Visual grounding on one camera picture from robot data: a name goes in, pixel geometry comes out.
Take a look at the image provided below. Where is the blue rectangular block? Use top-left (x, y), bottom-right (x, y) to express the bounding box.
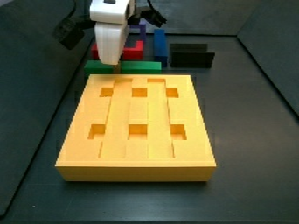
top-left (153, 29), bottom-right (168, 67)

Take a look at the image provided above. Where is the red cross-shaped block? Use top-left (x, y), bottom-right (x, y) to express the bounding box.
top-left (90, 40), bottom-right (144, 60)

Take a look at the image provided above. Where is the yellow slotted board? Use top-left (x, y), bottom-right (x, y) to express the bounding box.
top-left (54, 74), bottom-right (216, 182)

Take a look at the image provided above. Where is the green rectangular block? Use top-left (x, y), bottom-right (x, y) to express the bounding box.
top-left (83, 60), bottom-right (161, 76)

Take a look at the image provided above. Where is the purple cross-shaped block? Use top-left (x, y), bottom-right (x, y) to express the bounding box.
top-left (129, 20), bottom-right (145, 41)

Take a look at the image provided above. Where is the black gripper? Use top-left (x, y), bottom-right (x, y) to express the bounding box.
top-left (126, 6), bottom-right (166, 27)

